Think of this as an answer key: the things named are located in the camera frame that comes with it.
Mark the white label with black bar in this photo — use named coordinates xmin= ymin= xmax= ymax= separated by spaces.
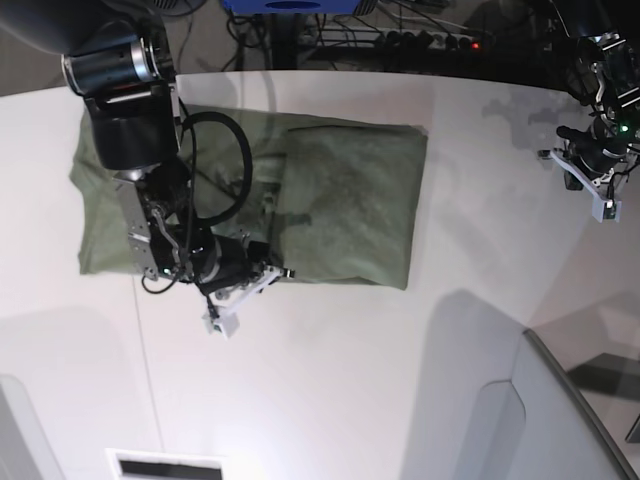
xmin=105 ymin=449 xmax=228 ymax=480

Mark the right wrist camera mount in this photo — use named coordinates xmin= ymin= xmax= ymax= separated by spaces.
xmin=200 ymin=247 xmax=295 ymax=339

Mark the black power strip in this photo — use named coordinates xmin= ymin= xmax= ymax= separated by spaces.
xmin=374 ymin=30 xmax=486 ymax=52

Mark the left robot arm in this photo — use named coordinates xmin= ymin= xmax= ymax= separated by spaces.
xmin=551 ymin=1 xmax=639 ymax=199

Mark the grey metal table-side rail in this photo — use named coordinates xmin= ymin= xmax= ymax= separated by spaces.
xmin=524 ymin=329 xmax=639 ymax=479

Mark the black floor fan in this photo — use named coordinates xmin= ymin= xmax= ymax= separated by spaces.
xmin=148 ymin=0 xmax=206 ymax=17

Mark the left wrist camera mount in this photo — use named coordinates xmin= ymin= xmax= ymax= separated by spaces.
xmin=537 ymin=147 xmax=639 ymax=223

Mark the blue bin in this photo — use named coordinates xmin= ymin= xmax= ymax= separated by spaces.
xmin=223 ymin=0 xmax=360 ymax=15

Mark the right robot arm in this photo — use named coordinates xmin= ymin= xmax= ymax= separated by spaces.
xmin=1 ymin=1 xmax=270 ymax=295

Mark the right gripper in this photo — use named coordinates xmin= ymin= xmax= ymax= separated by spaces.
xmin=192 ymin=235 xmax=270 ymax=295

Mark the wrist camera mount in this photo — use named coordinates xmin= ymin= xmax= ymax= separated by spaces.
xmin=537 ymin=147 xmax=639 ymax=223
xmin=200 ymin=247 xmax=295 ymax=339

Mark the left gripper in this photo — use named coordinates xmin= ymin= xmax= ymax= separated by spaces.
xmin=556 ymin=126 xmax=630 ymax=191

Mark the green t-shirt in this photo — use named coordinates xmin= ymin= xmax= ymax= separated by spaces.
xmin=69 ymin=109 xmax=428 ymax=290

